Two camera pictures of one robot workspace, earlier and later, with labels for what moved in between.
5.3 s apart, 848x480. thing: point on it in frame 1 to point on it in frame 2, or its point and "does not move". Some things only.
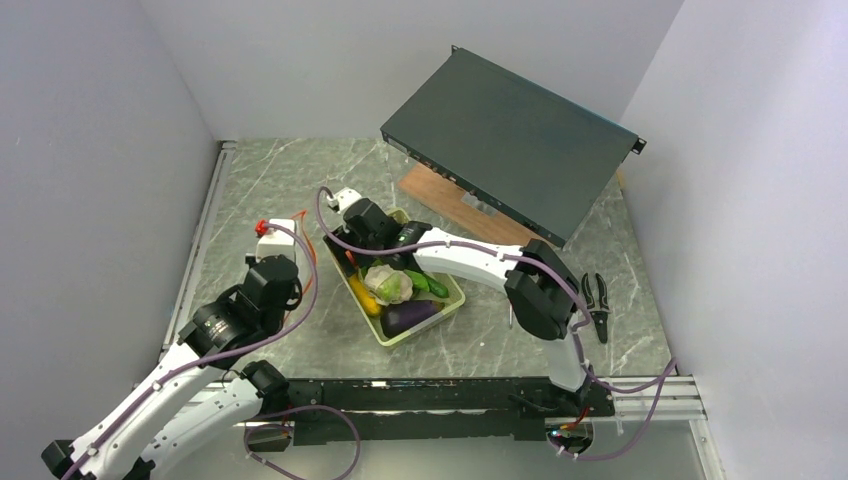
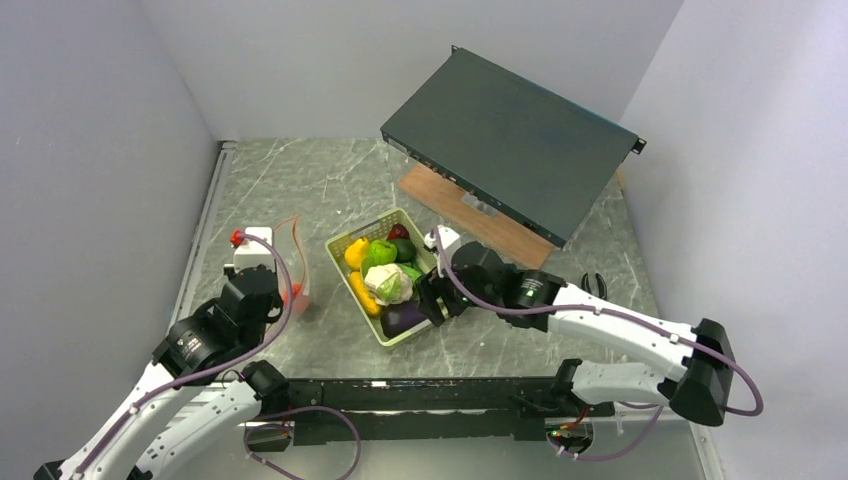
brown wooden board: x=469 y=209 does not move
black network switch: x=535 y=158 does not move
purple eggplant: x=399 y=317 does not move
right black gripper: x=345 y=235 to x=428 y=291
